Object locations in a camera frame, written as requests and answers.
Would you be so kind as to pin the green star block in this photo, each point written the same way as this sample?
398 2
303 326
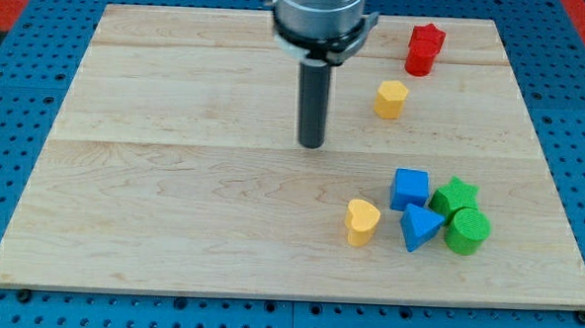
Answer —
452 197

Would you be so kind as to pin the red star block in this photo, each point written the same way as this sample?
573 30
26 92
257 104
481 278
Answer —
428 38

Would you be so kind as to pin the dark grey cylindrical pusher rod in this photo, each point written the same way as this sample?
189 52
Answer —
313 101

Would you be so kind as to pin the blue triangle block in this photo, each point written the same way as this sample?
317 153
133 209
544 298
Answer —
419 225

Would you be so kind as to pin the yellow hexagon block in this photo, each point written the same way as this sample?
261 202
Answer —
390 99

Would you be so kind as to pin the yellow heart block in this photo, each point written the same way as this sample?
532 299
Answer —
361 221

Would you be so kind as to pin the green cylinder block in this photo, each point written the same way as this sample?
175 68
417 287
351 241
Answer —
467 231

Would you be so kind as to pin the light wooden board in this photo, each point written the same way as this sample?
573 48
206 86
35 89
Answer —
173 168

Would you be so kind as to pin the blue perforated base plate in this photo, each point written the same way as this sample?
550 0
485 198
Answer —
40 56

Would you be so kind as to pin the blue cube block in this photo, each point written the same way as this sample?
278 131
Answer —
409 186

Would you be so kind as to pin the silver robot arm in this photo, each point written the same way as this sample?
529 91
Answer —
321 35

